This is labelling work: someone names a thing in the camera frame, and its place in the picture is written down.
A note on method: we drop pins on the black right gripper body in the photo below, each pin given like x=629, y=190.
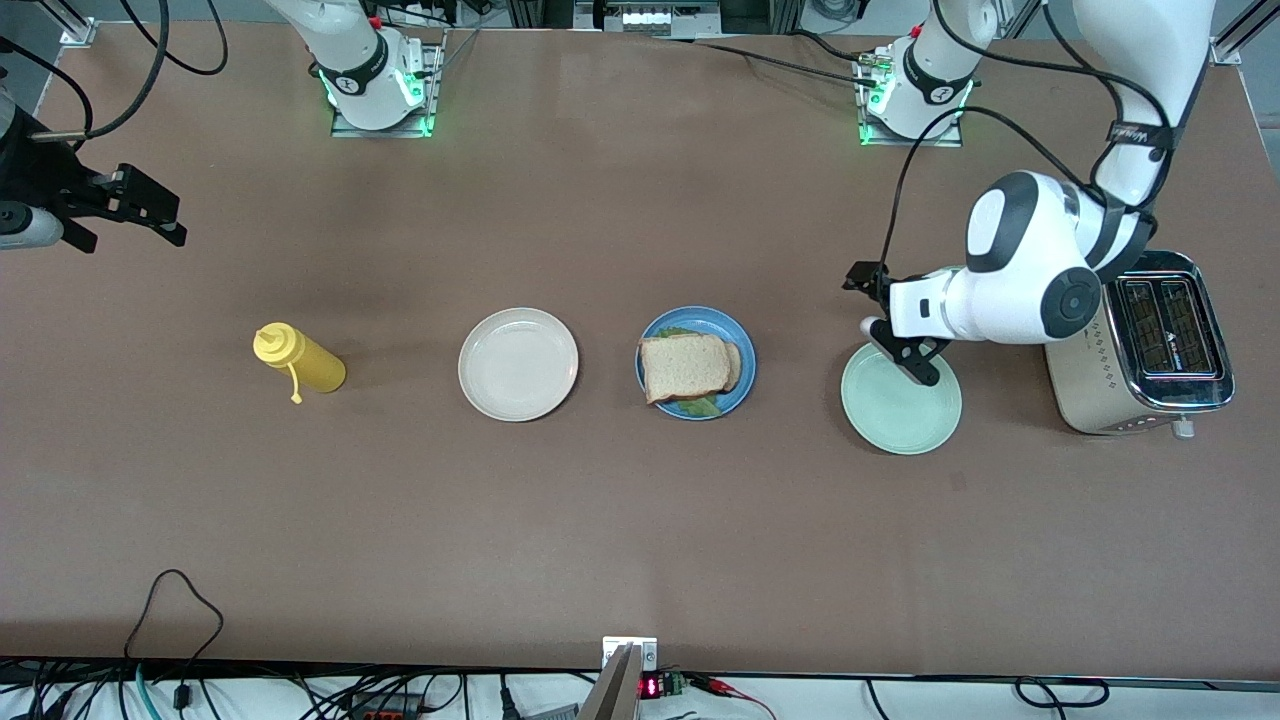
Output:
x=40, y=180

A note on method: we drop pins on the toasted bread slice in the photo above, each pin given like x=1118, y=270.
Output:
x=736, y=368
x=685, y=368

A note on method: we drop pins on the green lettuce leaf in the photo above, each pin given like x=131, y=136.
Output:
x=700, y=406

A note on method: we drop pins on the yellow squeeze bottle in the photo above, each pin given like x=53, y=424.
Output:
x=315, y=368

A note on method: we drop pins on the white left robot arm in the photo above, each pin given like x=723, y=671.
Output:
x=1020, y=260

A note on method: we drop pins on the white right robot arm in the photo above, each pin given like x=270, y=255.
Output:
x=360, y=60

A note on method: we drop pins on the light green round plate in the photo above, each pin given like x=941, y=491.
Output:
x=900, y=420

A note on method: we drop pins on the blue round plate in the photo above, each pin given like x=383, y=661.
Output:
x=700, y=316

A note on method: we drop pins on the beige round plate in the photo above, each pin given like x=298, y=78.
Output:
x=518, y=365

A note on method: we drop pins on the beige chrome toaster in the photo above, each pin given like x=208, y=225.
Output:
x=1090, y=390

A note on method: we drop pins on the white control box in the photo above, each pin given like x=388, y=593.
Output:
x=650, y=18

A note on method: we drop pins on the red digit display module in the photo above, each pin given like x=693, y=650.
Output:
x=652, y=687

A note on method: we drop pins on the orange connector block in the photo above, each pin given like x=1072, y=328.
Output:
x=385, y=712

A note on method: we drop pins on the metal corner bracket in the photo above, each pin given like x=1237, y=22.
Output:
x=78, y=33
x=1222, y=50

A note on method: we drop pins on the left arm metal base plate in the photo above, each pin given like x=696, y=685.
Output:
x=915, y=142

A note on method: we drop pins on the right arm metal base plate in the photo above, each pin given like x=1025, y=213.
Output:
x=434, y=110

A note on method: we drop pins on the metal camera bracket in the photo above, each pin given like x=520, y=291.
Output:
x=620, y=690

